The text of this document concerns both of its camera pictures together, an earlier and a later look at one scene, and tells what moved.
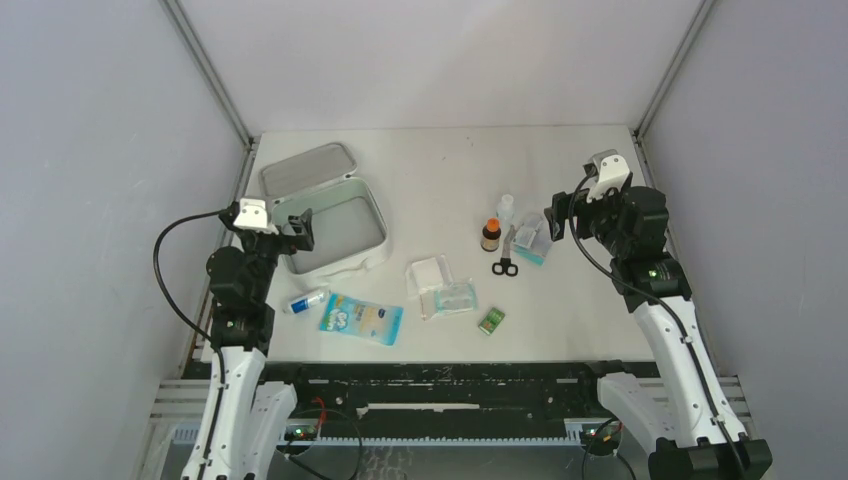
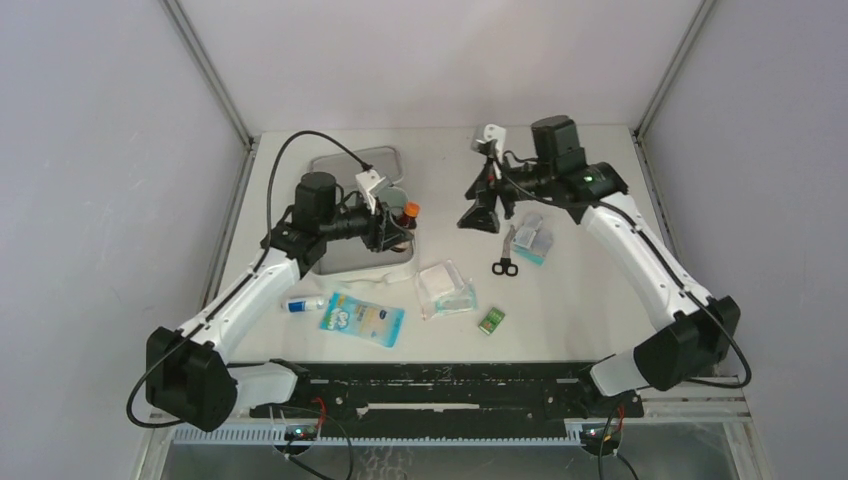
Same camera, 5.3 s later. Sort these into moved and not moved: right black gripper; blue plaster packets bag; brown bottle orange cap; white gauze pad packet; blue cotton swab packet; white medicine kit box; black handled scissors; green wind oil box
Moved: white gauze pad packet; brown bottle orange cap; white medicine kit box; right black gripper
Not moved: black handled scissors; blue plaster packets bag; green wind oil box; blue cotton swab packet
